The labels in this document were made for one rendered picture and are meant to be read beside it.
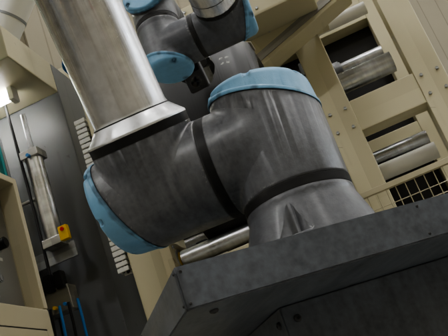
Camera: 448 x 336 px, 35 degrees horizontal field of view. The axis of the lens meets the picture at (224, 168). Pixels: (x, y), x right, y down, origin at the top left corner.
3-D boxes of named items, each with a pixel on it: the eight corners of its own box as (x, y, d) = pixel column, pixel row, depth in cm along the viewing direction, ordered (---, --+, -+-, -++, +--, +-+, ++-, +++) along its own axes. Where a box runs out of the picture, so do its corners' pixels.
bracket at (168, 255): (168, 280, 172) (156, 243, 176) (216, 295, 209) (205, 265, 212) (180, 275, 172) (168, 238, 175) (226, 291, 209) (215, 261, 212)
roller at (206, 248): (185, 267, 181) (181, 271, 177) (177, 251, 181) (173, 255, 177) (311, 215, 176) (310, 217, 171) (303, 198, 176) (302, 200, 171)
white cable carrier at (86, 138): (117, 274, 190) (73, 121, 207) (125, 276, 195) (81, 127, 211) (132, 267, 189) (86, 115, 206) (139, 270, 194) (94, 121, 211)
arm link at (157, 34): (195, 47, 132) (179, -2, 137) (140, 73, 134) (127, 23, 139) (212, 71, 140) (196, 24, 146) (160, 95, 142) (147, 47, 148)
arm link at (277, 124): (341, 157, 87) (293, 40, 93) (215, 208, 90) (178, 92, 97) (357, 188, 101) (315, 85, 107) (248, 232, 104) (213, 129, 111)
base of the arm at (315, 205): (421, 224, 88) (390, 155, 92) (293, 247, 80) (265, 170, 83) (345, 275, 104) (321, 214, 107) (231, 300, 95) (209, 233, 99)
